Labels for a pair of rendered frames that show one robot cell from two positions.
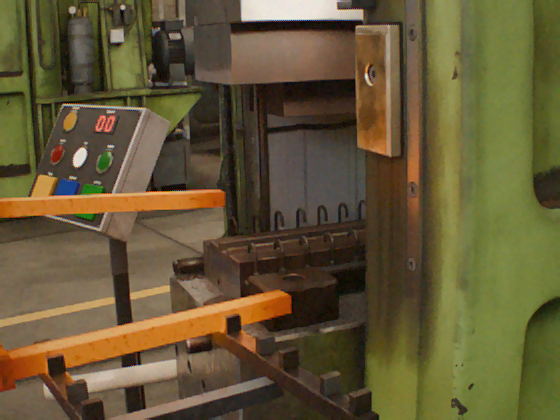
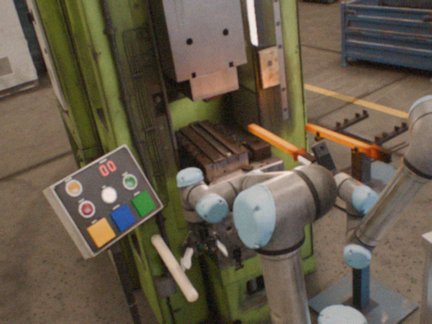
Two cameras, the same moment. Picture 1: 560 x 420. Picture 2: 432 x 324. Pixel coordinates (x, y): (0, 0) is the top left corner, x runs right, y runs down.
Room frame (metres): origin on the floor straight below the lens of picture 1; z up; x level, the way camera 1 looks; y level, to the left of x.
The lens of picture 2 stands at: (1.24, 1.99, 1.98)
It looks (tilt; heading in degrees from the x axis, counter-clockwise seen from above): 29 degrees down; 272
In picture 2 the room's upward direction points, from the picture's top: 9 degrees counter-clockwise
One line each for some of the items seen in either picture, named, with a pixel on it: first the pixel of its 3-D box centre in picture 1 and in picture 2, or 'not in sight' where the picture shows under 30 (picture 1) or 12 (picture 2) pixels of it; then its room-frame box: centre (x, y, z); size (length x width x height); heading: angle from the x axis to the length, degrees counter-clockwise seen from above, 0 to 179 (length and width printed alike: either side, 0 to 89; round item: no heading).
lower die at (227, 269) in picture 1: (330, 250); (207, 146); (1.34, -0.08, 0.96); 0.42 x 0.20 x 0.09; 113
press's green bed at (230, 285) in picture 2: not in sight; (235, 261); (1.30, -0.11, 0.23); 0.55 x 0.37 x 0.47; 113
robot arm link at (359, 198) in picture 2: not in sight; (358, 197); (0.88, 0.73, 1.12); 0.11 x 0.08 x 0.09; 113
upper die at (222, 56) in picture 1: (327, 49); (194, 71); (1.34, -0.08, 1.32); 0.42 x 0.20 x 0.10; 113
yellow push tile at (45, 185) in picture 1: (44, 192); (101, 232); (1.72, 0.56, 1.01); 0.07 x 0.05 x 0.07; 48
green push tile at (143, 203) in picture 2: (90, 202); (143, 204); (1.59, 0.42, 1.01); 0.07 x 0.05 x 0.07; 48
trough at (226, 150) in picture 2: (336, 234); (210, 137); (1.32, -0.09, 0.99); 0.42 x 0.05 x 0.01; 113
